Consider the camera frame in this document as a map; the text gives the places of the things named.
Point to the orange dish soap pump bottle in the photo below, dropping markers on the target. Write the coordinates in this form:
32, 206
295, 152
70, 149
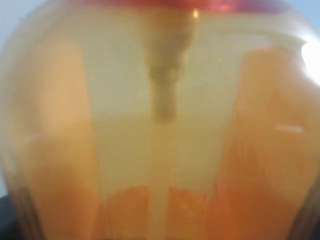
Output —
162, 120

